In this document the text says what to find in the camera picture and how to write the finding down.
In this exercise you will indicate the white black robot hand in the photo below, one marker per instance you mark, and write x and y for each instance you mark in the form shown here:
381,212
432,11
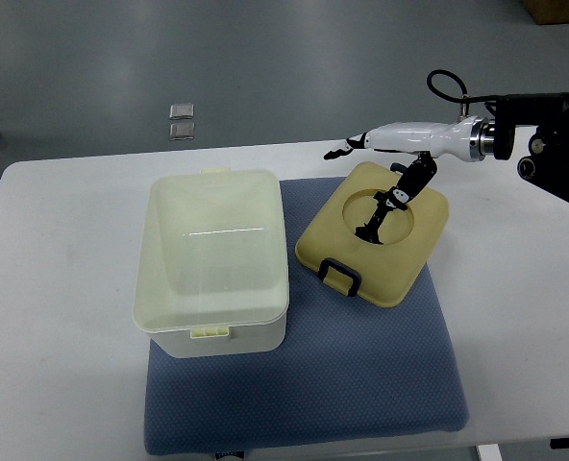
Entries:
409,139

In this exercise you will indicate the yellow storage box lid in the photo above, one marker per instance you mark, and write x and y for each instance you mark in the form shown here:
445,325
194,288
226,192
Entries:
359,245

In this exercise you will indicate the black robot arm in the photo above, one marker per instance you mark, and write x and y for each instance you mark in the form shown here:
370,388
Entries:
547,164

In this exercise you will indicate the cardboard box corner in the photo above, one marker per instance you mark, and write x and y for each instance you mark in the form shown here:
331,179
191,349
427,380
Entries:
548,12

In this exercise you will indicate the white storage box base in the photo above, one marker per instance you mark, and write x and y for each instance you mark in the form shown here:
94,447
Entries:
212,275

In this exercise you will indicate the blue grey cushion mat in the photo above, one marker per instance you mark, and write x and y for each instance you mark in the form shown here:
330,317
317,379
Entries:
346,369

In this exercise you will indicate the upper metal floor plate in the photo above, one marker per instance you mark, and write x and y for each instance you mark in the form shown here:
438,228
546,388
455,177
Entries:
181,111

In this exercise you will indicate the white table leg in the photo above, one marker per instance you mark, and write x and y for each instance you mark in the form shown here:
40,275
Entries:
489,452

